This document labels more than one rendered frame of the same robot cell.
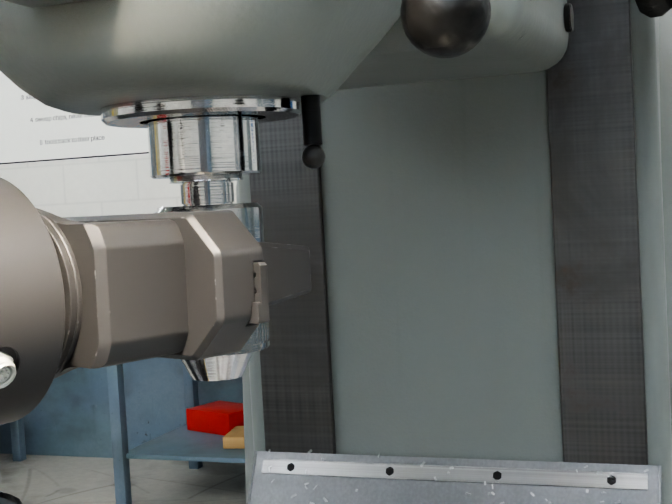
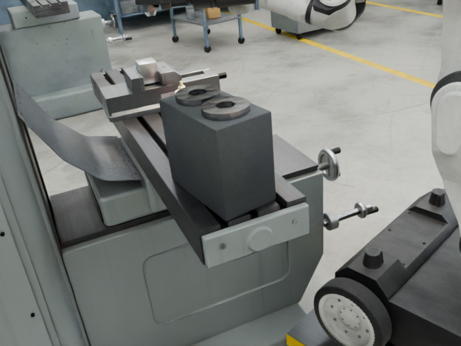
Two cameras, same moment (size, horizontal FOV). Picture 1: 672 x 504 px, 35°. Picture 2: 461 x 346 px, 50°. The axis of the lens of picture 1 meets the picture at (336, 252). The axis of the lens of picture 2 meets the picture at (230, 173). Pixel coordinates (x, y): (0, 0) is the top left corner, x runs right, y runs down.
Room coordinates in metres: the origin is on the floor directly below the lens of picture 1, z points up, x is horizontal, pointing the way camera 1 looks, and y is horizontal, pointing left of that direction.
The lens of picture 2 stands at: (1.20, 1.14, 1.42)
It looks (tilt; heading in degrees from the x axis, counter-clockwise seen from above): 28 degrees down; 229
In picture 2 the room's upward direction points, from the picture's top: 6 degrees counter-clockwise
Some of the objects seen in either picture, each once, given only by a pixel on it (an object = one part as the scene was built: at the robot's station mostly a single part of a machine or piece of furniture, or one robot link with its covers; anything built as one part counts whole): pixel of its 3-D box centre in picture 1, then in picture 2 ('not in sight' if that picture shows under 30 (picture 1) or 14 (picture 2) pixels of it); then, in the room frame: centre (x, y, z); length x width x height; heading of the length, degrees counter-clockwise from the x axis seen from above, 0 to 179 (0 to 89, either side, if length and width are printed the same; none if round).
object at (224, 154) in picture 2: not in sight; (216, 145); (0.63, 0.45, 1.00); 0.22 x 0.12 x 0.20; 80
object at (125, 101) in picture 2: not in sight; (159, 85); (0.38, -0.08, 0.96); 0.35 x 0.15 x 0.11; 157
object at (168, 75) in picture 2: not in sight; (166, 73); (0.35, -0.07, 0.99); 0.12 x 0.06 x 0.04; 67
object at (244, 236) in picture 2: not in sight; (165, 128); (0.44, 0.01, 0.86); 1.24 x 0.23 x 0.08; 70
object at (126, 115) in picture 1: (202, 110); not in sight; (0.46, 0.05, 1.31); 0.09 x 0.09 x 0.01
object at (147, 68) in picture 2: not in sight; (147, 71); (0.41, -0.09, 1.01); 0.06 x 0.05 x 0.06; 67
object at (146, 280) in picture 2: not in sight; (197, 257); (0.44, 0.06, 0.41); 0.80 x 0.30 x 0.60; 160
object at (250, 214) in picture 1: (208, 216); not in sight; (0.46, 0.05, 1.26); 0.05 x 0.05 x 0.01
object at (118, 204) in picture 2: not in sight; (175, 164); (0.46, 0.05, 0.76); 0.50 x 0.35 x 0.12; 160
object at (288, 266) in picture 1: (263, 274); not in sight; (0.44, 0.03, 1.24); 0.06 x 0.02 x 0.03; 141
